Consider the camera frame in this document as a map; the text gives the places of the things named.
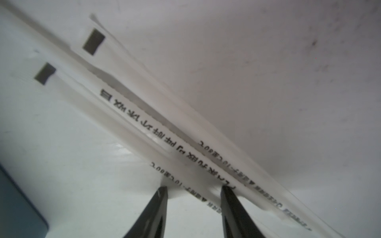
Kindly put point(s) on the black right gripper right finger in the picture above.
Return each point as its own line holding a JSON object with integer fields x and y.
{"x": 236, "y": 221}

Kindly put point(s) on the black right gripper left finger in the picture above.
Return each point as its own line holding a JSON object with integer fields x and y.
{"x": 152, "y": 221}

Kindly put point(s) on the straw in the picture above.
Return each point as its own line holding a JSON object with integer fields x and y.
{"x": 174, "y": 158}
{"x": 67, "y": 60}
{"x": 208, "y": 134}

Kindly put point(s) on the blue storage tray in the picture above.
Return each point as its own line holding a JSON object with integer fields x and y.
{"x": 19, "y": 217}

